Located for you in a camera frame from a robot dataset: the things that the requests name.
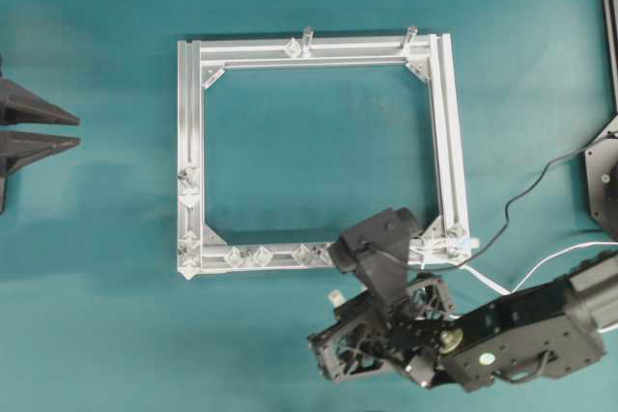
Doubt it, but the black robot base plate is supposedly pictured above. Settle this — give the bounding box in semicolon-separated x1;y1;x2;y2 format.
584;117;617;240

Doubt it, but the black vertical rail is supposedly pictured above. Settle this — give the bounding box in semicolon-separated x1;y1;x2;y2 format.
602;0;617;106

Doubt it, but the aluminium extrusion frame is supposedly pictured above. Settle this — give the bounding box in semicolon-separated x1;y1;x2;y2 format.
176;31;479;279

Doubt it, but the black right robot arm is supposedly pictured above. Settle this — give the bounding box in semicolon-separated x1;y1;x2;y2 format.
307;250;617;392

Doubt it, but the white cable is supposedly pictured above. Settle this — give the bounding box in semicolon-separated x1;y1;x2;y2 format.
409;235;618;295

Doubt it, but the black power cable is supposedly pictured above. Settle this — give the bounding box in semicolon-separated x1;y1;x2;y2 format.
475;134;618;252

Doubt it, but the silver metal pin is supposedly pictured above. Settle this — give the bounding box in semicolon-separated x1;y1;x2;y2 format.
301;26;314;58
401;25;418;56

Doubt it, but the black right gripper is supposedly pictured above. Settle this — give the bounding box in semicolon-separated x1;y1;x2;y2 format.
307;273;455;376

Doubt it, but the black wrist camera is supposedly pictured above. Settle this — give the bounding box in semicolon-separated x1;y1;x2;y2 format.
327;207;420;305

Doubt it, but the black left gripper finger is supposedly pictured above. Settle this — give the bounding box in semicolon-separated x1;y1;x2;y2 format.
1;131;81;213
1;75;80;125

